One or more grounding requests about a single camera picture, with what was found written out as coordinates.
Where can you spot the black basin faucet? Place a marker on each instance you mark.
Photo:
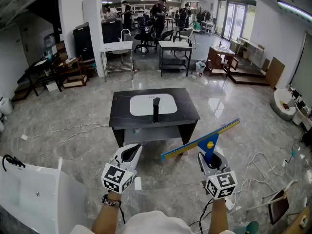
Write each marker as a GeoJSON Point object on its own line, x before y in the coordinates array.
{"type": "Point", "coordinates": [156, 111]}

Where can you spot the round white tub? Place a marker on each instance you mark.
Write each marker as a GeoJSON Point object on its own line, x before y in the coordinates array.
{"type": "Point", "coordinates": [280, 103]}

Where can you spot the black mesh chair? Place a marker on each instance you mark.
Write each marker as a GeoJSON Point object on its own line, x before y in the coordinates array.
{"type": "Point", "coordinates": [167, 35]}

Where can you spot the person's white shirt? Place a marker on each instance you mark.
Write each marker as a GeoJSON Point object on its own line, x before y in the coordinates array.
{"type": "Point", "coordinates": [153, 224]}

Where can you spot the blue and yellow squeegee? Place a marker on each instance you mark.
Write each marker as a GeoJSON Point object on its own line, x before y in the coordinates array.
{"type": "Point", "coordinates": [207, 140]}

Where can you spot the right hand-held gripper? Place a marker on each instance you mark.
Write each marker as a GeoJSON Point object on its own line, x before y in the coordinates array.
{"type": "Point", "coordinates": [221, 184]}

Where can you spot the brown wooden board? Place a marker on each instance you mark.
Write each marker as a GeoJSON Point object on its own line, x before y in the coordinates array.
{"type": "Point", "coordinates": [275, 72]}

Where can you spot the steel-frame white sink stand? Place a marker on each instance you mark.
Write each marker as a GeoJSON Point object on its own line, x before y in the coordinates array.
{"type": "Point", "coordinates": [117, 46]}

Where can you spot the person's right forearm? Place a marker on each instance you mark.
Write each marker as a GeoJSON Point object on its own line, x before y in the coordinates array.
{"type": "Point", "coordinates": [220, 216]}

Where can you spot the wooden shelf rack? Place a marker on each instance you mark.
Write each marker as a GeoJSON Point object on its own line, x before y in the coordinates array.
{"type": "Point", "coordinates": [73, 74]}

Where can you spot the black trolley with white top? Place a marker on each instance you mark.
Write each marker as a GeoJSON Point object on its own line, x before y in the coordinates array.
{"type": "Point", "coordinates": [174, 45]}

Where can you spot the white storage bin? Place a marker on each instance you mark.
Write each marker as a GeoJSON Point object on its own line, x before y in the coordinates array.
{"type": "Point", "coordinates": [301, 117]}

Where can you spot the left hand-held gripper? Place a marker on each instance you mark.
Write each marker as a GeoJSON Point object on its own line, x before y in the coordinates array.
{"type": "Point", "coordinates": [117, 177]}

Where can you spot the black desk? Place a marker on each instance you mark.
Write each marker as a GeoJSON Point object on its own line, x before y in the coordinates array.
{"type": "Point", "coordinates": [39, 67]}

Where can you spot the tipped white-legged wooden chair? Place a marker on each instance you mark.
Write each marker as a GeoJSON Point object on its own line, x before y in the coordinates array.
{"type": "Point", "coordinates": [279, 207]}

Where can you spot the white power plug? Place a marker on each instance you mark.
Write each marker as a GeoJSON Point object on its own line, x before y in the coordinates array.
{"type": "Point", "coordinates": [24, 137]}

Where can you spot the person's left forearm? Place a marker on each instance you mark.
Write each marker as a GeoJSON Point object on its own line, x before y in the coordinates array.
{"type": "Point", "coordinates": [104, 216]}

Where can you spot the white cardboard box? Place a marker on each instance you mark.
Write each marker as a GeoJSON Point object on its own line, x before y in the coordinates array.
{"type": "Point", "coordinates": [52, 86]}

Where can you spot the glass double door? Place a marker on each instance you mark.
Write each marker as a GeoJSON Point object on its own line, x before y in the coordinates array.
{"type": "Point", "coordinates": [234, 21]}

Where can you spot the white sink basin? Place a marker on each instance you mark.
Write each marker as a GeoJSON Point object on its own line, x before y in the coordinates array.
{"type": "Point", "coordinates": [141, 105]}

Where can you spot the white freestanding bathtub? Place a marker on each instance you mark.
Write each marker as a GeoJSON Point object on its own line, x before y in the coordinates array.
{"type": "Point", "coordinates": [36, 199]}

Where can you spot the dark wooden platform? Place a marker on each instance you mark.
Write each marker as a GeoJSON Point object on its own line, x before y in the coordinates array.
{"type": "Point", "coordinates": [248, 78]}

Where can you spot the black stone table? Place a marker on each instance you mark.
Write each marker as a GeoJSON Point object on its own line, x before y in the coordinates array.
{"type": "Point", "coordinates": [120, 116]}

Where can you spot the long white table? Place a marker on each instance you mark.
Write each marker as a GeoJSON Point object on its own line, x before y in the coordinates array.
{"type": "Point", "coordinates": [251, 45]}

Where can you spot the black bathtub faucet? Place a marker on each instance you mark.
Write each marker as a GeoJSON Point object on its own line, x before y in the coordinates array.
{"type": "Point", "coordinates": [13, 160]}

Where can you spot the wooden vanity cabinet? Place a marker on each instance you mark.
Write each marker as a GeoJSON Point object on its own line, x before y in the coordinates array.
{"type": "Point", "coordinates": [215, 57]}

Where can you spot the black office chair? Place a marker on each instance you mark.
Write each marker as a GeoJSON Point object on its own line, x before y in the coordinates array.
{"type": "Point", "coordinates": [143, 35]}

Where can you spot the white toilet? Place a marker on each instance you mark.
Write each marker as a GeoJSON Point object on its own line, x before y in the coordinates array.
{"type": "Point", "coordinates": [5, 106]}

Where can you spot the white waste bin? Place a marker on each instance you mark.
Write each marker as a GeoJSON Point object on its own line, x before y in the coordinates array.
{"type": "Point", "coordinates": [200, 68]}

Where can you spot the ceiling light strip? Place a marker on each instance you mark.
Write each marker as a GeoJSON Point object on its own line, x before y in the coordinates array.
{"type": "Point", "coordinates": [295, 10]}

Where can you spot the white shell chair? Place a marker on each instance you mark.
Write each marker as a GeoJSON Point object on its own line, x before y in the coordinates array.
{"type": "Point", "coordinates": [185, 33]}

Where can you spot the black cabinet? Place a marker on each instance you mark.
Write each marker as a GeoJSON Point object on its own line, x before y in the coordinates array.
{"type": "Point", "coordinates": [83, 43]}
{"type": "Point", "coordinates": [111, 30]}

